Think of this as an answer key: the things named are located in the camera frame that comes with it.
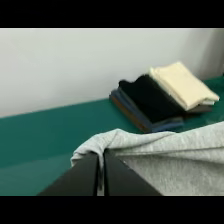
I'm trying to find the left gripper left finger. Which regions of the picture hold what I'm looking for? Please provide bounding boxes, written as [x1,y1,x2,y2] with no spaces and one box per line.
[39,153,100,196]

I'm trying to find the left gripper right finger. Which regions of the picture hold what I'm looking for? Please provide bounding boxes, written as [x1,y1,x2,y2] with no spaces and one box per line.
[103,149,163,196]

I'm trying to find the light grey shirt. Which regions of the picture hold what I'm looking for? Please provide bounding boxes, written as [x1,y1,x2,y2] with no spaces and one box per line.
[70,121,224,196]

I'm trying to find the blue garment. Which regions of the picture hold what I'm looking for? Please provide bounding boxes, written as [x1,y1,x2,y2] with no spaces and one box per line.
[109,88,185,133]

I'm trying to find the black garment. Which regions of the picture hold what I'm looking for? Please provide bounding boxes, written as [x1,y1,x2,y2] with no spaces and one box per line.
[118,74,185,125]

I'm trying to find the dark brown garment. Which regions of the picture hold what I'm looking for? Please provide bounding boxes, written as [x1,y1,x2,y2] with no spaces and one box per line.
[181,103,214,116]

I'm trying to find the cream garment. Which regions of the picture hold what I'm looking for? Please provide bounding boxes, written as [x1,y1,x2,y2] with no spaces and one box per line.
[148,61,221,112]

